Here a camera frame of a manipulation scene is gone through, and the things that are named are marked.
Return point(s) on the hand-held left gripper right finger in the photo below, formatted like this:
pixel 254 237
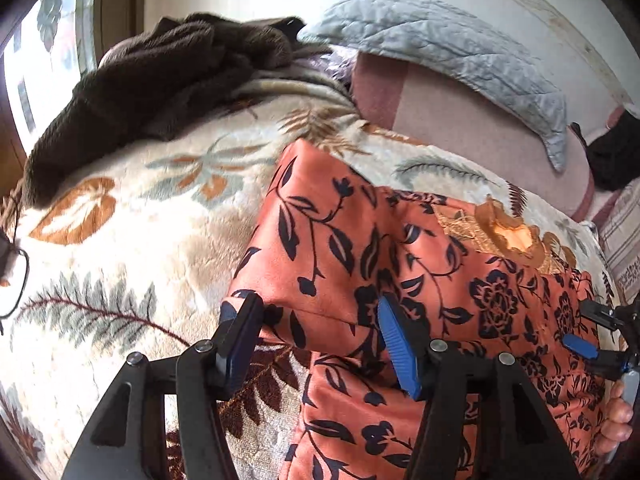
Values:
pixel 397 347

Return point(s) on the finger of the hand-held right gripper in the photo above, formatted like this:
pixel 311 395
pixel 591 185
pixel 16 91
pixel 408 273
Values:
pixel 602 312
pixel 580 346

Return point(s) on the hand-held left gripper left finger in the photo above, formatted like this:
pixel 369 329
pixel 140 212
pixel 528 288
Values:
pixel 236 345

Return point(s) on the orange black floral garment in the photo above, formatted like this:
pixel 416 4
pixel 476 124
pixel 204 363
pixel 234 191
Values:
pixel 340 240

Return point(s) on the person's right hand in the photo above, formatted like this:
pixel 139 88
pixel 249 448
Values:
pixel 616 422

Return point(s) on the striped cloth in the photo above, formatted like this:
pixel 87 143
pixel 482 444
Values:
pixel 625 240

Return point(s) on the cream leaf-print blanket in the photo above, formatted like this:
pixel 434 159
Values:
pixel 150 240

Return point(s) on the dark cloth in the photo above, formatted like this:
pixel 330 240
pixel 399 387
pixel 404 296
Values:
pixel 615 155

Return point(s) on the pink cushion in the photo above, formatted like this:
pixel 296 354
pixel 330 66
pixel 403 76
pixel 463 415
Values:
pixel 450 110

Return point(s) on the brown fuzzy cloth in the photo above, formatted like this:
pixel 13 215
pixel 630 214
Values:
pixel 150 75

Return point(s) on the purple cloth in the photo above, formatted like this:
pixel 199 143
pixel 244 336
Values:
pixel 325 63

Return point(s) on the grey quilted pillow cover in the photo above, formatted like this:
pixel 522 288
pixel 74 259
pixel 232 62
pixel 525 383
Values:
pixel 425 25

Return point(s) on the stained glass window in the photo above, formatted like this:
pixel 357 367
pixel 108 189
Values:
pixel 50 25

